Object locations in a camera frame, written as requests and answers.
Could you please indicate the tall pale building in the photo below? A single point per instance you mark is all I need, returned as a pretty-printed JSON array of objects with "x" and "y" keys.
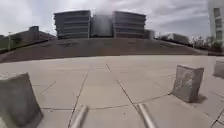
[{"x": 216, "y": 21}]

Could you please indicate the brown grassy mound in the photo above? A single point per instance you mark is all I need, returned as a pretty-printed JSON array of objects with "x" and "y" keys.
[{"x": 100, "y": 47}]

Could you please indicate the pale concrete slab pavement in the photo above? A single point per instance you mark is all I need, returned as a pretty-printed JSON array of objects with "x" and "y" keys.
[{"x": 106, "y": 83}]

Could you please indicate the low pale building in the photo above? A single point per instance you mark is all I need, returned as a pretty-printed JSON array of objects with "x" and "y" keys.
[{"x": 174, "y": 38}]

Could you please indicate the grey concrete block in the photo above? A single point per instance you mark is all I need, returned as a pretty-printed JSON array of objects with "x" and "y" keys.
[
  {"x": 187, "y": 83},
  {"x": 219, "y": 69},
  {"x": 16, "y": 100}
]

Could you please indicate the row of bare trees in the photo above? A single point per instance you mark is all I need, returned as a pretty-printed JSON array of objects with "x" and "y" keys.
[{"x": 203, "y": 43}]

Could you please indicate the low dark building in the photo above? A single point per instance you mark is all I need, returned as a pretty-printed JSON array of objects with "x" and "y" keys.
[{"x": 28, "y": 37}]

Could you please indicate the large grey multi-storey building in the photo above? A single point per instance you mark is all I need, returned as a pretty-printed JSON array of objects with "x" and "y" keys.
[{"x": 100, "y": 25}]

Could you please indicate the robot's own part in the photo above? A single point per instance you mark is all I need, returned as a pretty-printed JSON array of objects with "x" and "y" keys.
[
  {"x": 79, "y": 117},
  {"x": 146, "y": 116}
]

